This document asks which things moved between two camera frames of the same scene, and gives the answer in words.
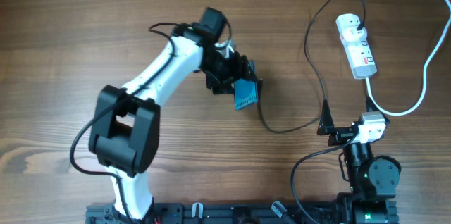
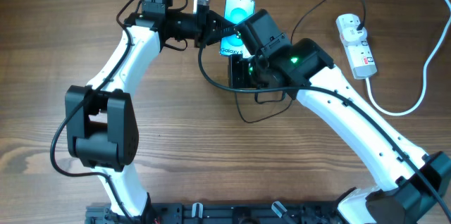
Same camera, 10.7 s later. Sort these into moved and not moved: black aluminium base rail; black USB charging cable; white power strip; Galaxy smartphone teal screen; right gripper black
Moved: right gripper black; Galaxy smartphone teal screen; black USB charging cable
Not moved: black aluminium base rail; white power strip
